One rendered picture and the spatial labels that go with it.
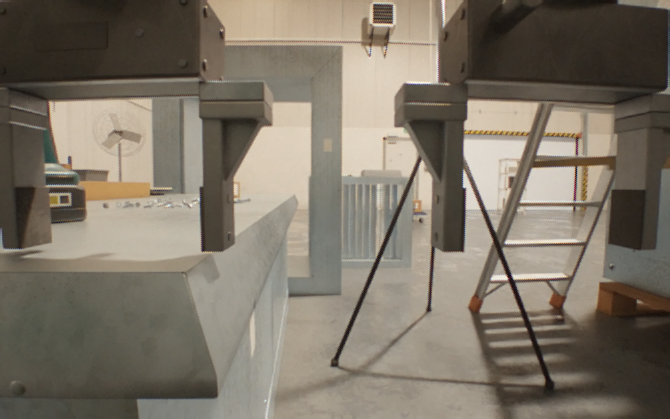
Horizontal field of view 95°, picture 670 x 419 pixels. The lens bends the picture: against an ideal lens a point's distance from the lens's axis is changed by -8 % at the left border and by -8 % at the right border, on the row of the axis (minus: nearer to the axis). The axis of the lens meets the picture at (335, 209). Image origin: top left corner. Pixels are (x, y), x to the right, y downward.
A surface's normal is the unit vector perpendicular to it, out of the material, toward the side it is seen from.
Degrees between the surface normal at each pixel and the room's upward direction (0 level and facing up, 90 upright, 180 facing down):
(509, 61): 90
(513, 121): 90
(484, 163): 90
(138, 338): 67
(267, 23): 90
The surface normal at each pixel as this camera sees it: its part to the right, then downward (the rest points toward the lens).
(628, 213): -1.00, 0.00
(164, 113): 0.03, 0.07
